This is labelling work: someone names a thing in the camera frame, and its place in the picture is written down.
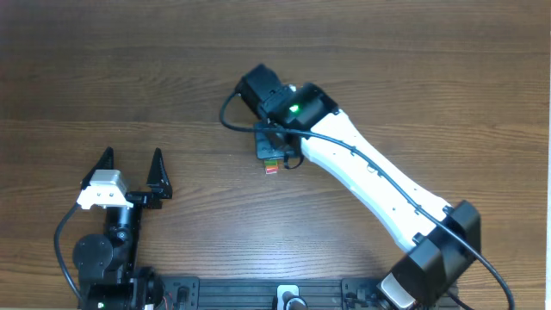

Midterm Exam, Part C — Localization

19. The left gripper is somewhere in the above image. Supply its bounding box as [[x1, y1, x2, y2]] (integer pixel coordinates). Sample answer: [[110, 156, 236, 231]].
[[80, 146, 174, 211]]

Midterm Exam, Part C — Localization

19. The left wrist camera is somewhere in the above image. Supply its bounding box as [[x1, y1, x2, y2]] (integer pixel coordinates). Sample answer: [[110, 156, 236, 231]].
[[76, 169, 134, 211]]

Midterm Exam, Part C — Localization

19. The mounting rail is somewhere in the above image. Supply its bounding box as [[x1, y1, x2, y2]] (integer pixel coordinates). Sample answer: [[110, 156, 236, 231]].
[[159, 275, 461, 310]]

